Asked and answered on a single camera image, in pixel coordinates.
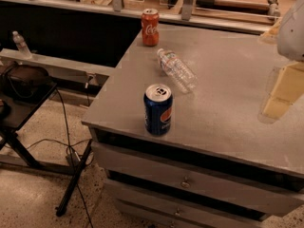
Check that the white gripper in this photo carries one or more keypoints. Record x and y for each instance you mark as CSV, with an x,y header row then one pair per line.
x,y
293,32

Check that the blue pepsi can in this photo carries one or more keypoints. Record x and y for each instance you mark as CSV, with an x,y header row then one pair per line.
x,y
158,101

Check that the red coke can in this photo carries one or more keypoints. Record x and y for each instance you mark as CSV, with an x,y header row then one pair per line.
x,y
150,21

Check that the clear plastic water bottle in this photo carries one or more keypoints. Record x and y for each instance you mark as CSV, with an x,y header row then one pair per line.
x,y
179,72

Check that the grey drawer cabinet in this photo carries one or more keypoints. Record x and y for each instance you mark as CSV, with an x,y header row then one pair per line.
x,y
242,168

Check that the top drawer metal knob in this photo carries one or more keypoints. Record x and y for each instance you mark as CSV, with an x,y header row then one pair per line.
x,y
185,183

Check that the drawer metal knob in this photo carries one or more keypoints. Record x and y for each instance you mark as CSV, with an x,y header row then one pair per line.
x,y
185,183
177,212

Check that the middle drawer metal knob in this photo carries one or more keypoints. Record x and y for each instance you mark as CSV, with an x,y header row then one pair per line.
x,y
177,212

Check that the grey metal ledge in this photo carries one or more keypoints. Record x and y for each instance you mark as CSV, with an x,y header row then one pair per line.
x,y
62,68

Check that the dark bag on side table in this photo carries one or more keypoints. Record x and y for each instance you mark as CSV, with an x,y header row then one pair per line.
x,y
22,81

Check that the small bottle on ledge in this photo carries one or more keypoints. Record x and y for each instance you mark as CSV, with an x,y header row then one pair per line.
x,y
21,44

